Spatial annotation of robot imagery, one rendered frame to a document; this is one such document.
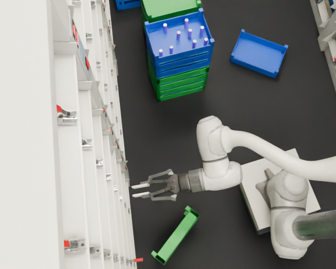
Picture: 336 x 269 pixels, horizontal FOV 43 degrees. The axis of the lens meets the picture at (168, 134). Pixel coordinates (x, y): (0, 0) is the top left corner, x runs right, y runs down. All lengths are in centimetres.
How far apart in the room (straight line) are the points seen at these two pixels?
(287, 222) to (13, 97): 143
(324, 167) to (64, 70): 93
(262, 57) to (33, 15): 213
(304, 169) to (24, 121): 108
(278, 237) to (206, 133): 61
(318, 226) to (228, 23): 157
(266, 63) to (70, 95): 193
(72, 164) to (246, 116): 179
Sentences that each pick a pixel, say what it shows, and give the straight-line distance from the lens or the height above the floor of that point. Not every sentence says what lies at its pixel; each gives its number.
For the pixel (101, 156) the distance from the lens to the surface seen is 131.
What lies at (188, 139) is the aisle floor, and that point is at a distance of 249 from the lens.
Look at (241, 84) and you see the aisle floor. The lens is 266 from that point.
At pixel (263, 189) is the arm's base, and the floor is 28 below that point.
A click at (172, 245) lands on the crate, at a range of 217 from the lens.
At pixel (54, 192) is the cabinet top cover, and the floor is 176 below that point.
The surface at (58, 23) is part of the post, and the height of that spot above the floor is 163.
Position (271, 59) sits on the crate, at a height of 0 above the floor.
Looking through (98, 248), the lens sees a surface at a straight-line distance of 107.
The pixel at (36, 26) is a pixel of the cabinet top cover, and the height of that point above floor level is 176.
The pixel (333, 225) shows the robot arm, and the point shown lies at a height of 85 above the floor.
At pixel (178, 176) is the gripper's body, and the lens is 169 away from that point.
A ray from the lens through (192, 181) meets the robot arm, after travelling 167.
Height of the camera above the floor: 237
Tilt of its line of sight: 71 degrees down
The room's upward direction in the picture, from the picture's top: straight up
